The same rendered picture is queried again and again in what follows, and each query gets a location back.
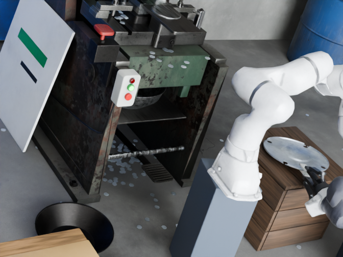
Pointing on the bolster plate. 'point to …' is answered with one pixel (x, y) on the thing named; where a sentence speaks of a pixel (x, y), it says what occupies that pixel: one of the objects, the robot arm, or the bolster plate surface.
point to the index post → (199, 18)
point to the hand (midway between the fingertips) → (304, 170)
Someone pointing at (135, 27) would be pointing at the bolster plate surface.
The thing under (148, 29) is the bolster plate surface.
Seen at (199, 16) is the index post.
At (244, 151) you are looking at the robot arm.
